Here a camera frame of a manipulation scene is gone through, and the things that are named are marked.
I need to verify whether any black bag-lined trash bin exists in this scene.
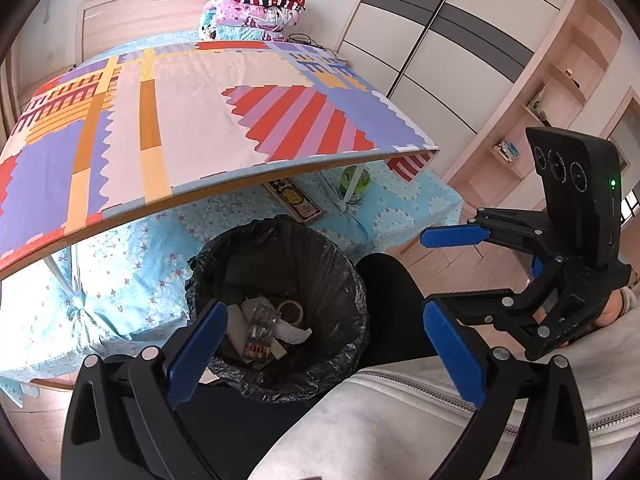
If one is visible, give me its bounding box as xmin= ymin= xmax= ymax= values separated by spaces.
xmin=186 ymin=216 xmax=368 ymax=403

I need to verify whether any person's right hand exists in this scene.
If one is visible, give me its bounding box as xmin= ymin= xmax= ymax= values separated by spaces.
xmin=560 ymin=286 xmax=638 ymax=347

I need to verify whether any pink wooden corner shelf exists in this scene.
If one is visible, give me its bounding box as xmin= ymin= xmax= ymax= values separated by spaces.
xmin=445 ymin=0 xmax=622 ymax=210

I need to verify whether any light grey zip jacket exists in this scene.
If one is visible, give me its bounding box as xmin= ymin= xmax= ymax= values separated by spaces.
xmin=250 ymin=295 xmax=639 ymax=479

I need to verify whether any green round toy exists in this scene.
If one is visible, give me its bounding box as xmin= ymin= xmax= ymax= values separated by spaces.
xmin=337 ymin=164 xmax=371 ymax=206

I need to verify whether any white table leg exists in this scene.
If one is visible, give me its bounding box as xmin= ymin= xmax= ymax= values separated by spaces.
xmin=338 ymin=164 xmax=366 ymax=211

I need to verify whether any white sliding-door wardrobe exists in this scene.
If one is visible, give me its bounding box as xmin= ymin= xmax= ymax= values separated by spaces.
xmin=338 ymin=0 xmax=566 ymax=174

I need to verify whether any yellow black flat package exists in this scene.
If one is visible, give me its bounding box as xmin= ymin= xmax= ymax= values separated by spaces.
xmin=262 ymin=178 xmax=323 ymax=224

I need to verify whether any colourful foam puzzle mat board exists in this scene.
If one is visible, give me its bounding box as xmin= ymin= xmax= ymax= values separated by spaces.
xmin=1 ymin=41 xmax=437 ymax=276

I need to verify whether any wooden bed headboard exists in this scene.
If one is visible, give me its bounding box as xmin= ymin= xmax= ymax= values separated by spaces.
xmin=75 ymin=0 xmax=208 ymax=64

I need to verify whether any stack of folded blankets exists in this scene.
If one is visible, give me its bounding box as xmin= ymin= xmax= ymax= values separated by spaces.
xmin=198 ymin=0 xmax=306 ymax=42

